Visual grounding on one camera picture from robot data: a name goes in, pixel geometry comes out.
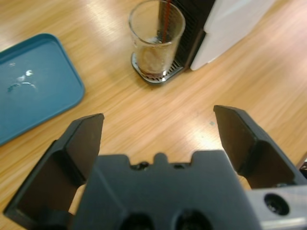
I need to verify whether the teal plastic tray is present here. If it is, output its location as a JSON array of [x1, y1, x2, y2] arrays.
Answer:
[[0, 33, 86, 147]]

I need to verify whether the white capsule coffee machine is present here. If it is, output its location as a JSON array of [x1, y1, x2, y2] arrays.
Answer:
[[130, 0, 279, 85]]

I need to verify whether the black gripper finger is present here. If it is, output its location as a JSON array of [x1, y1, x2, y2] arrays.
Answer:
[[3, 113, 105, 230], [213, 104, 307, 190]]

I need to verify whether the silver drip grid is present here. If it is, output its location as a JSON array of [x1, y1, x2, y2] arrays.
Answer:
[[131, 52, 184, 85]]

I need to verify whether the clear glass cup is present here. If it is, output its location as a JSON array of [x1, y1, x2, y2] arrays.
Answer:
[[129, 0, 187, 81]]

